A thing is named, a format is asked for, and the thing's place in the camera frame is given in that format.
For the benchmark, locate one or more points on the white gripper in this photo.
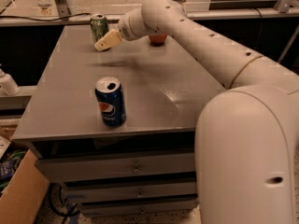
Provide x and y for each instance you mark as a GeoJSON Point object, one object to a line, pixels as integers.
{"type": "Point", "coordinates": [124, 27]}

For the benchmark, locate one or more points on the green soda can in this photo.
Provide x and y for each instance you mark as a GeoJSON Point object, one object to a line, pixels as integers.
{"type": "Point", "coordinates": [99, 26]}

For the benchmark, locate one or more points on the grey drawer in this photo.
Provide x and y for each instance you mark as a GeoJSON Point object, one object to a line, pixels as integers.
{"type": "Point", "coordinates": [139, 208]}
{"type": "Point", "coordinates": [91, 195]}
{"type": "Point", "coordinates": [100, 167]}

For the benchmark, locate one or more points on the grey drawer cabinet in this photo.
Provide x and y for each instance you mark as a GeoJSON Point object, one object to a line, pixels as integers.
{"type": "Point", "coordinates": [116, 128]}

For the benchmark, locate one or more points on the snack bags in box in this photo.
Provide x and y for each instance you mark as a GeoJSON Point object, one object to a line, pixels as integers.
{"type": "Point", "coordinates": [9, 166]}

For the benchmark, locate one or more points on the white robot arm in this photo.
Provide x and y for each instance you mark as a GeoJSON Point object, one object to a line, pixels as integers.
{"type": "Point", "coordinates": [246, 137]}

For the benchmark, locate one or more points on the cardboard box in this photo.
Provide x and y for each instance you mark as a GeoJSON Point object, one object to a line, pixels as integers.
{"type": "Point", "coordinates": [22, 198]}

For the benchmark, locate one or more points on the bottom grey drawer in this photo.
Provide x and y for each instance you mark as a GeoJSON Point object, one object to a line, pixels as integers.
{"type": "Point", "coordinates": [139, 208]}

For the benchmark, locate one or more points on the white pipe fitting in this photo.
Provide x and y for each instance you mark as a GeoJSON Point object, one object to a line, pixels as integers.
{"type": "Point", "coordinates": [8, 84]}

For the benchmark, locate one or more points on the middle grey drawer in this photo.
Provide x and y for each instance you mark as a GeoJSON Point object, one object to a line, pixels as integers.
{"type": "Point", "coordinates": [91, 195]}

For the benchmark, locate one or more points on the blue pepsi can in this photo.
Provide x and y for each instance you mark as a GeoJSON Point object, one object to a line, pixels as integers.
{"type": "Point", "coordinates": [109, 95]}

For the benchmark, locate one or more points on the top grey drawer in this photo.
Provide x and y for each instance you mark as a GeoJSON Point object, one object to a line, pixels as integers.
{"type": "Point", "coordinates": [100, 167]}

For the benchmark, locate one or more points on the red apple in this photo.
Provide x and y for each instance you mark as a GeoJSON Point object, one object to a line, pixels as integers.
{"type": "Point", "coordinates": [157, 39]}

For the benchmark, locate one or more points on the grey metal frame rail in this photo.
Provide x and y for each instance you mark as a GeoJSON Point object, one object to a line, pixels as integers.
{"type": "Point", "coordinates": [83, 18]}

